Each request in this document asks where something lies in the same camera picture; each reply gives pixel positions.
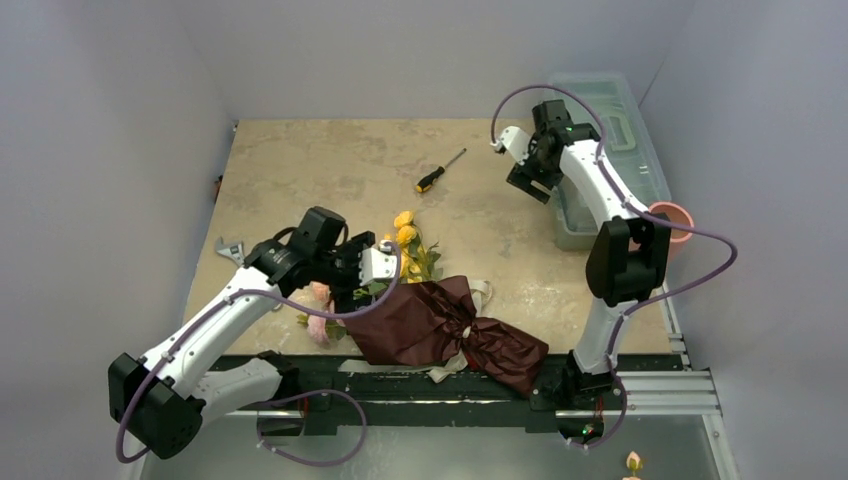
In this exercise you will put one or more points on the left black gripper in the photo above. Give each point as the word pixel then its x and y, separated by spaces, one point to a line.
pixel 344 295

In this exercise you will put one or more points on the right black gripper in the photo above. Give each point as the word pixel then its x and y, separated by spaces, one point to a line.
pixel 530 181

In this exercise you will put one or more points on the flower bouquet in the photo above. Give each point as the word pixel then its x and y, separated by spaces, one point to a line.
pixel 427 319

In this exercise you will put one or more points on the cream ribbon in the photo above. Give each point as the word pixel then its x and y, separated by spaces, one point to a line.
pixel 481 293

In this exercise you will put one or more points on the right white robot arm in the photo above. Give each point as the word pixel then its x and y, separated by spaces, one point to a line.
pixel 628 259

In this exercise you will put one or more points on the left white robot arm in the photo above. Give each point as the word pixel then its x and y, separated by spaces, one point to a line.
pixel 164 397

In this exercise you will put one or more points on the pink cylindrical vase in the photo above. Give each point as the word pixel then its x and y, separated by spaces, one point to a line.
pixel 676 215

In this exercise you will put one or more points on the clear plastic storage box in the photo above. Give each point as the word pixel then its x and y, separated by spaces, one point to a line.
pixel 629 146

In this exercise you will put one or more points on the yellow black screwdriver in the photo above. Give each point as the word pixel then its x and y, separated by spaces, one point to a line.
pixel 429 180

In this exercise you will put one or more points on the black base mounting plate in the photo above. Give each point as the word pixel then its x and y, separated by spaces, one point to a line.
pixel 469 399

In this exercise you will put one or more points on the small pink flower bud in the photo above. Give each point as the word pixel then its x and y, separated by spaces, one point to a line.
pixel 634 464

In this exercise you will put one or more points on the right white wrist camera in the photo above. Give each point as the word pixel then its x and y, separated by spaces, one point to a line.
pixel 514 141

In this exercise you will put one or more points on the adjustable wrench with red handle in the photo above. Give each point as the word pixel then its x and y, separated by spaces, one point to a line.
pixel 233 251

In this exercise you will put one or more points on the aluminium rail frame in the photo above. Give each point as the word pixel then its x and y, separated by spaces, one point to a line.
pixel 662 385

